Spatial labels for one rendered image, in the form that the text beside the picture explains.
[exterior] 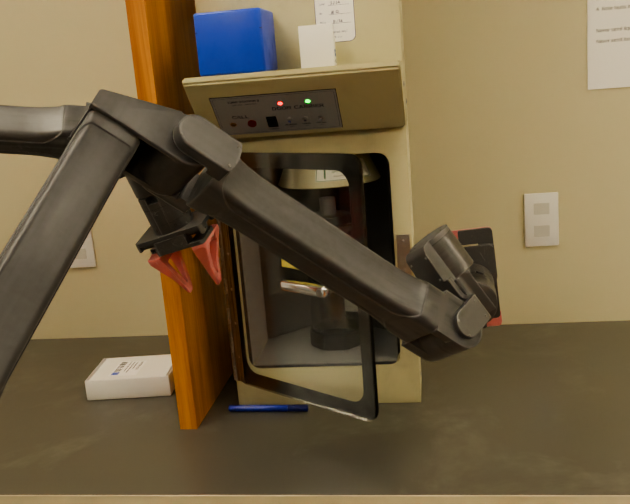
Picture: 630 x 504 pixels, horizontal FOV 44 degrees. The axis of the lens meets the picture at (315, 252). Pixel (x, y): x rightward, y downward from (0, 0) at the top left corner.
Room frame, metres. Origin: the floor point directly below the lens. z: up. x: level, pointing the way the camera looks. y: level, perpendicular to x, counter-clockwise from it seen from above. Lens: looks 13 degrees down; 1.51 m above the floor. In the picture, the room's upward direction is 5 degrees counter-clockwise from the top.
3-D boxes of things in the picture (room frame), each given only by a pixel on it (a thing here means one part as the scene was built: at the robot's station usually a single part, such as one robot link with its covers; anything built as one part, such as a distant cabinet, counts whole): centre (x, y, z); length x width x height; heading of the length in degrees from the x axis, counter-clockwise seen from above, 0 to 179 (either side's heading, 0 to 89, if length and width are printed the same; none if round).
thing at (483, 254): (1.01, -0.21, 1.21); 0.07 x 0.07 x 0.10; 79
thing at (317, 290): (1.11, 0.01, 1.20); 0.10 x 0.05 x 0.03; 46
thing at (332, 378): (1.19, 0.04, 1.19); 0.30 x 0.01 x 0.40; 46
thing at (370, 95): (1.22, 0.01, 1.46); 0.32 x 0.12 x 0.10; 81
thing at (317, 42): (1.21, -0.03, 1.54); 0.05 x 0.05 x 0.06; 85
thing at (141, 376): (1.44, 0.36, 0.96); 0.16 x 0.12 x 0.04; 87
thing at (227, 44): (1.23, 0.09, 1.56); 0.10 x 0.10 x 0.09; 81
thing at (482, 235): (1.09, -0.22, 1.24); 0.09 x 0.07 x 0.07; 169
